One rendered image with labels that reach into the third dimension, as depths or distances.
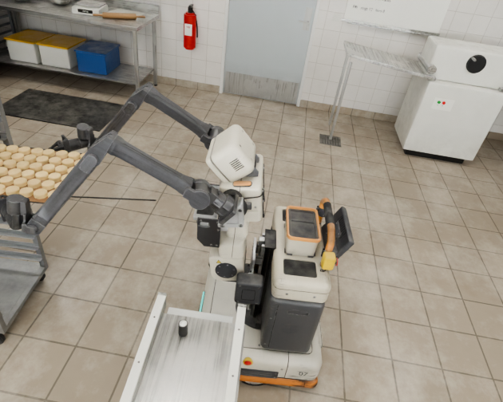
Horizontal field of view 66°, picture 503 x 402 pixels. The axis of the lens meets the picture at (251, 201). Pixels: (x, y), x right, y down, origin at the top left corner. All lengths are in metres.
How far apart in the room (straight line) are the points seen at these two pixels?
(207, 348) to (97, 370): 1.08
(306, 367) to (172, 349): 0.90
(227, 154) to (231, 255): 0.53
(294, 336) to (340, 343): 0.66
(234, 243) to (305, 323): 0.50
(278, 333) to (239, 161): 0.87
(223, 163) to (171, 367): 0.73
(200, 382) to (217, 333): 0.19
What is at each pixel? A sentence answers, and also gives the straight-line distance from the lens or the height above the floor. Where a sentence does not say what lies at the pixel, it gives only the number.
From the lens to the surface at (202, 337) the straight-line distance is 1.43.
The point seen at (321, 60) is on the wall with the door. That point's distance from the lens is 5.21.
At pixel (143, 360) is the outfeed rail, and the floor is 0.90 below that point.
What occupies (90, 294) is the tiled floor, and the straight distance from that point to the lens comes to 2.69.
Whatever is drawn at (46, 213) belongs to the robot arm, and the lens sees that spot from 1.59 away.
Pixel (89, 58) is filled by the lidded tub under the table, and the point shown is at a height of 0.41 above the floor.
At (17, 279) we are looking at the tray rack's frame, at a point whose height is 0.15.
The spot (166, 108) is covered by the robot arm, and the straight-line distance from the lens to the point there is 1.77.
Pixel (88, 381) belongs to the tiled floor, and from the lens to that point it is 2.36.
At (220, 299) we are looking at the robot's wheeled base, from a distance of 2.24.
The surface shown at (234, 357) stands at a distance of 1.33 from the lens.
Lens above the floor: 2.04
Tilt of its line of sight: 37 degrees down
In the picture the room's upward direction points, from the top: 9 degrees clockwise
